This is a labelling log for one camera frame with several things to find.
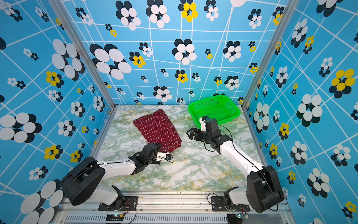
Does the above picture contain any red polka dot skirt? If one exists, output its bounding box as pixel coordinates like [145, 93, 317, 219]
[133, 109, 182, 153]

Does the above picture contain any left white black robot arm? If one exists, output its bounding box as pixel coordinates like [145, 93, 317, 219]
[60, 143, 173, 211]

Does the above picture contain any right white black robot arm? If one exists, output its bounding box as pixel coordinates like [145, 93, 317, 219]
[186, 128, 284, 213]

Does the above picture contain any green plastic basket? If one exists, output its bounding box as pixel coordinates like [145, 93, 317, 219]
[188, 95, 241, 127]

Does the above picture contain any left green circuit board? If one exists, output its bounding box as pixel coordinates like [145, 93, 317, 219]
[106, 214, 125, 222]

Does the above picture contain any green circuit board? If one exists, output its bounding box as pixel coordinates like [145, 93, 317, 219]
[227, 214, 249, 224]
[106, 214, 125, 222]

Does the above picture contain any right green circuit board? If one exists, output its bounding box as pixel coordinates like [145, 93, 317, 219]
[227, 214, 249, 224]

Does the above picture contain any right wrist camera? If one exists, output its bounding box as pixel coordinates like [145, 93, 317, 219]
[200, 116, 222, 136]

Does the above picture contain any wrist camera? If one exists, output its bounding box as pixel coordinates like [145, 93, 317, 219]
[156, 152, 174, 163]
[200, 116, 222, 136]

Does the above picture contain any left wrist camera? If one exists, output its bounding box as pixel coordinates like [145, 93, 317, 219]
[156, 152, 174, 163]

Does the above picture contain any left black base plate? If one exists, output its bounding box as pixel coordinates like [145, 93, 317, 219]
[98, 196, 139, 211]

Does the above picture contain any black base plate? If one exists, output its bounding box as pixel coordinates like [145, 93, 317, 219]
[208, 196, 250, 212]
[98, 196, 139, 211]

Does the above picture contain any aluminium front rail frame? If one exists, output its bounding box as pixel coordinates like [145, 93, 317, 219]
[53, 191, 296, 224]

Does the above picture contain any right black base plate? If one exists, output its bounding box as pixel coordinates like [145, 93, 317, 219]
[208, 196, 250, 212]

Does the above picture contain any right aluminium corner post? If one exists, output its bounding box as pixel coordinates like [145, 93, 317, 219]
[242, 0, 299, 110]

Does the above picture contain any aluminium corner post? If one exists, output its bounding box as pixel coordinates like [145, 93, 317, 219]
[49, 1, 116, 110]
[242, 0, 299, 110]

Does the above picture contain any left aluminium corner post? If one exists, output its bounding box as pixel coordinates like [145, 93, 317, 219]
[49, 1, 116, 110]

